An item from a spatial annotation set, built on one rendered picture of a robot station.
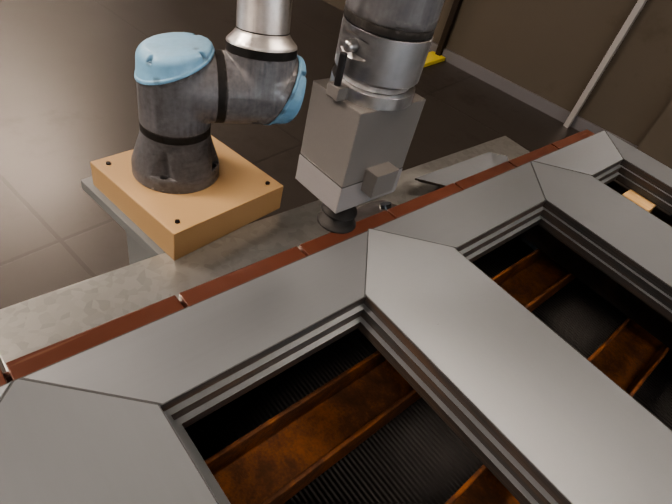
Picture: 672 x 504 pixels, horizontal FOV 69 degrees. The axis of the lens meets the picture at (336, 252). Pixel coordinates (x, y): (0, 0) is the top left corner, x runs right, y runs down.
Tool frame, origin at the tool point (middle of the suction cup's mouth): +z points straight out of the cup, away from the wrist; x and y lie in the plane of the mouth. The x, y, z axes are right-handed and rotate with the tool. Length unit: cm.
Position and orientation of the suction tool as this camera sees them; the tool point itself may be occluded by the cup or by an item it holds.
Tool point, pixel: (336, 220)
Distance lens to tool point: 53.1
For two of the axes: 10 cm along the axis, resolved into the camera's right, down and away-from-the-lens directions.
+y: 7.4, -3.3, 5.9
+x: -6.4, -6.0, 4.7
